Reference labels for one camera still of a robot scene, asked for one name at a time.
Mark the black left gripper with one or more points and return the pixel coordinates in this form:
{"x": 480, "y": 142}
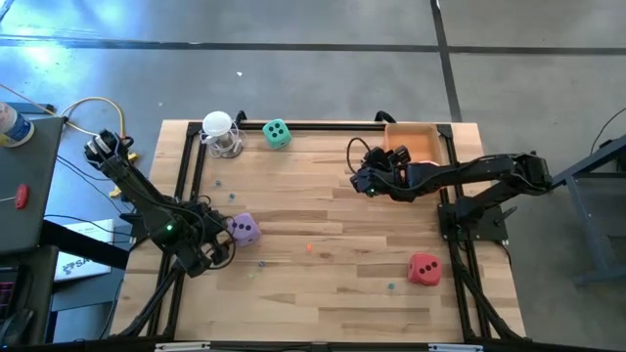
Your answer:
{"x": 198, "y": 239}

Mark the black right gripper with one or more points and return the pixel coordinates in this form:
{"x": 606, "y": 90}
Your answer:
{"x": 384, "y": 181}

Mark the large purple foam die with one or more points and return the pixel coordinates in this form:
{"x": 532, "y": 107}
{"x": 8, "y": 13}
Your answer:
{"x": 246, "y": 230}

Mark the orange translucent plastic bin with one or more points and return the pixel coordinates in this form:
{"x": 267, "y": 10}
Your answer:
{"x": 420, "y": 139}

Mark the large green foam die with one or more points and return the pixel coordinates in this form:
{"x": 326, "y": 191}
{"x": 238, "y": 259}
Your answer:
{"x": 276, "y": 133}

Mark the large red foam die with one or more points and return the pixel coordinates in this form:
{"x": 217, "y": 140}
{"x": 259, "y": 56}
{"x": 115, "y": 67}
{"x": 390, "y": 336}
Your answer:
{"x": 424, "y": 269}

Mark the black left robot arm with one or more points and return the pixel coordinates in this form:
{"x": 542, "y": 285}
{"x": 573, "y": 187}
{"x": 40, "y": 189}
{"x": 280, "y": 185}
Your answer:
{"x": 132, "y": 186}

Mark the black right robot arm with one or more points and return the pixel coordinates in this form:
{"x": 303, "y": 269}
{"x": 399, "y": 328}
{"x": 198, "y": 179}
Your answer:
{"x": 469, "y": 168}

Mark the white mushroom-shaped lamp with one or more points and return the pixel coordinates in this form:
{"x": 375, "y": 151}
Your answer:
{"x": 217, "y": 123}

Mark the white printed cardboard box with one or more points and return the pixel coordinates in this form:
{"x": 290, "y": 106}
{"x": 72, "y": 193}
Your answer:
{"x": 78, "y": 268}

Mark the dark grey low desk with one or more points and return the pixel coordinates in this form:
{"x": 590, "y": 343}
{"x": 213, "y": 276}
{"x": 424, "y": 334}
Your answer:
{"x": 36, "y": 293}

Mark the dark grey side desk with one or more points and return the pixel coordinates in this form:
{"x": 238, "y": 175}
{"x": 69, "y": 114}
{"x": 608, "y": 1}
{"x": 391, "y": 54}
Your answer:
{"x": 34, "y": 166}

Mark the small red object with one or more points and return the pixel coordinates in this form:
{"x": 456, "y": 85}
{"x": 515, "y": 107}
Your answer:
{"x": 21, "y": 195}

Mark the blue-grey metal table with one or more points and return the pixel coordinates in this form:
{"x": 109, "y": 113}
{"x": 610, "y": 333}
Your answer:
{"x": 587, "y": 230}

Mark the black computer mouse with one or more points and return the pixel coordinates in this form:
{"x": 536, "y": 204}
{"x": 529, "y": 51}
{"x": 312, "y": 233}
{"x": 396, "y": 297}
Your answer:
{"x": 17, "y": 325}

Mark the black keyboard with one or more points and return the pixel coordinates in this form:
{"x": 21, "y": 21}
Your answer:
{"x": 7, "y": 298}

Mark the white blue-labelled canister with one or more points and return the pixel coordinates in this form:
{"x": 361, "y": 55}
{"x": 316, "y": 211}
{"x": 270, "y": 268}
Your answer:
{"x": 17, "y": 128}

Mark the black aluminium table frame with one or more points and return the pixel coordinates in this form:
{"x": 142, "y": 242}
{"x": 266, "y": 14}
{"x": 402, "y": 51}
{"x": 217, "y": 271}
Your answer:
{"x": 318, "y": 126}

